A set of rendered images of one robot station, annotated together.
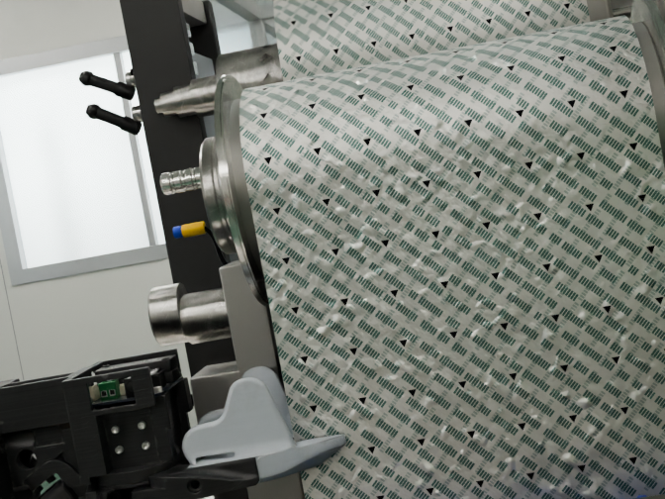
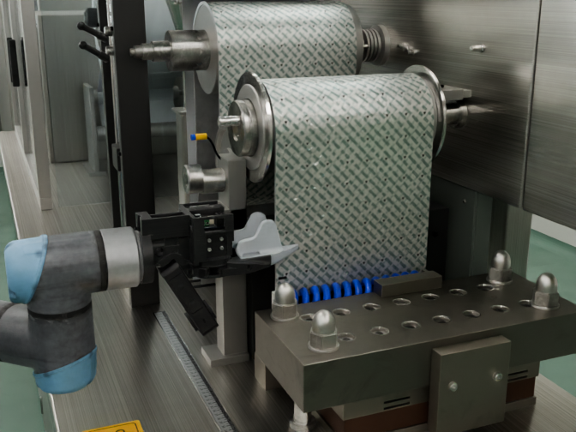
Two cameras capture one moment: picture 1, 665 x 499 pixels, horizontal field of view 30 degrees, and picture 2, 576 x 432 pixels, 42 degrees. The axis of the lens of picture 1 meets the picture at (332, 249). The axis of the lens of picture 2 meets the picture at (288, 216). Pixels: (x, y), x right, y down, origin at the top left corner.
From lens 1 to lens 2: 0.53 m
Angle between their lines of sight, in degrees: 32
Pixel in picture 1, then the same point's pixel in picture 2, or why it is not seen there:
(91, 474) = (200, 261)
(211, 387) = not seen: hidden behind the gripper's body
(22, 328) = not seen: outside the picture
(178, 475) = (242, 262)
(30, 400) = (167, 225)
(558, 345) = (383, 211)
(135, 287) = not seen: outside the picture
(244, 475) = (266, 262)
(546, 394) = (375, 231)
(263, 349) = (242, 200)
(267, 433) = (273, 243)
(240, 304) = (235, 178)
